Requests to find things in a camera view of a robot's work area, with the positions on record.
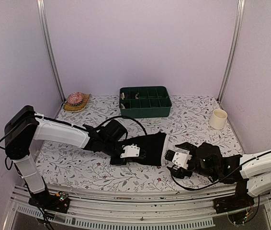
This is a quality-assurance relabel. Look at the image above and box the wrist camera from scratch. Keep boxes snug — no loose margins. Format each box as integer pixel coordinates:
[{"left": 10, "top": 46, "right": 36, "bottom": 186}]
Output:
[
  {"left": 120, "top": 145, "right": 140, "bottom": 158},
  {"left": 165, "top": 149, "right": 192, "bottom": 169}
]

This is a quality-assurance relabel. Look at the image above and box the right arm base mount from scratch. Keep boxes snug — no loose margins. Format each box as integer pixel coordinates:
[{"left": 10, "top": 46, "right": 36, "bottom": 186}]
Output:
[{"left": 213, "top": 192, "right": 255, "bottom": 214}]

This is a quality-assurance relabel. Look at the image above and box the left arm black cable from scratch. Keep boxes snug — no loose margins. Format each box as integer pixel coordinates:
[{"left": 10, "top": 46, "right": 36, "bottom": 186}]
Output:
[{"left": 99, "top": 115, "right": 148, "bottom": 136}]

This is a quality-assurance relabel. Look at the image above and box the cream cup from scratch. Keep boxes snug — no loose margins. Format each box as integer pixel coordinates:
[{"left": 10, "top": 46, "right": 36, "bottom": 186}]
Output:
[{"left": 209, "top": 109, "right": 227, "bottom": 130}]

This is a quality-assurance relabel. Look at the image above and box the right aluminium frame post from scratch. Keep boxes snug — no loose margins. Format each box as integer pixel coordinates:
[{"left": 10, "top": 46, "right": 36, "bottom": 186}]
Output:
[{"left": 217, "top": 0, "right": 245, "bottom": 104}]

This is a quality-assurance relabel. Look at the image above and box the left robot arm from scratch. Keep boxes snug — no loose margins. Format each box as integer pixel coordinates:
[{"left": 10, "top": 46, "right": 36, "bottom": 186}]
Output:
[{"left": 0, "top": 105, "right": 146, "bottom": 208}]

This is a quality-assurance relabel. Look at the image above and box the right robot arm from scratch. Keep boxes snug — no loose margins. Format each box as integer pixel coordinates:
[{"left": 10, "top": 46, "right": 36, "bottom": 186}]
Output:
[{"left": 165, "top": 142, "right": 271, "bottom": 209}]

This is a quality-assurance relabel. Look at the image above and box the green divided storage box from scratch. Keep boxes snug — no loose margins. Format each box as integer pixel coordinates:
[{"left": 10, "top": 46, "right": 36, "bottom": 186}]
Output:
[{"left": 119, "top": 86, "right": 172, "bottom": 118}]

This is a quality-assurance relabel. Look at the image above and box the pink patterned ball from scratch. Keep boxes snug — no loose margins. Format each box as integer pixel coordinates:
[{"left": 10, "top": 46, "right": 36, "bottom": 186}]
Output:
[{"left": 67, "top": 92, "right": 83, "bottom": 106}]

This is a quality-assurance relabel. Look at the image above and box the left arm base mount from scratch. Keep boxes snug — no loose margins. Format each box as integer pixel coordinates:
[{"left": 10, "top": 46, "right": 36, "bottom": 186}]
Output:
[{"left": 28, "top": 191, "right": 70, "bottom": 214}]

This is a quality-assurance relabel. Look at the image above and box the left aluminium frame post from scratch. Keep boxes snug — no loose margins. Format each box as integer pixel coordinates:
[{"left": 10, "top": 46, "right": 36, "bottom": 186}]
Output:
[{"left": 36, "top": 0, "right": 66, "bottom": 103}]

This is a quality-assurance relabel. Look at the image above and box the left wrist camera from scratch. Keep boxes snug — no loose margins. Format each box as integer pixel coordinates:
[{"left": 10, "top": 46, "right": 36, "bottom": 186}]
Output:
[{"left": 120, "top": 145, "right": 140, "bottom": 158}]

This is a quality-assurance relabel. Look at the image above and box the black white-banded underwear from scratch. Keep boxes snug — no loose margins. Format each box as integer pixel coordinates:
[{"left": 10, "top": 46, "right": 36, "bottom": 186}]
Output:
[{"left": 119, "top": 132, "right": 169, "bottom": 166}]

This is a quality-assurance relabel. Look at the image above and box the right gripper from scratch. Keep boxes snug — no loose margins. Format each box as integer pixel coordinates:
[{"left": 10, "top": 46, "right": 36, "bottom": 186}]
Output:
[{"left": 168, "top": 142, "right": 217, "bottom": 180}]

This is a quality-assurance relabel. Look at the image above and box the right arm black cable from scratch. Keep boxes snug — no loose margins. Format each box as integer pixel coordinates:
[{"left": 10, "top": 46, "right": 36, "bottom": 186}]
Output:
[{"left": 170, "top": 146, "right": 271, "bottom": 192}]

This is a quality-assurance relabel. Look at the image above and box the front aluminium rail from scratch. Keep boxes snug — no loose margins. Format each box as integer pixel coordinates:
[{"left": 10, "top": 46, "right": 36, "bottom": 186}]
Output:
[{"left": 2, "top": 184, "right": 271, "bottom": 230}]

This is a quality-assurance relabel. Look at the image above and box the aluminium frame post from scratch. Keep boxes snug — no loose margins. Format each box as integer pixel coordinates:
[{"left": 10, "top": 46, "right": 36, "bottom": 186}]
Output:
[
  {"left": 217, "top": 0, "right": 245, "bottom": 104},
  {"left": 36, "top": 0, "right": 66, "bottom": 103}
]

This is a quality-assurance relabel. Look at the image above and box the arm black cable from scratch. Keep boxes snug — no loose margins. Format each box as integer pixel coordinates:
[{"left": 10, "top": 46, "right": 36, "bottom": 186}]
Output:
[
  {"left": 170, "top": 146, "right": 271, "bottom": 192},
  {"left": 99, "top": 115, "right": 148, "bottom": 136}
]

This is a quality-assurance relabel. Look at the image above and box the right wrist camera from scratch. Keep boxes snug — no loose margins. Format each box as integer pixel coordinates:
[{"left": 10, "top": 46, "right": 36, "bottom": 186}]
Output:
[{"left": 165, "top": 149, "right": 192, "bottom": 169}]

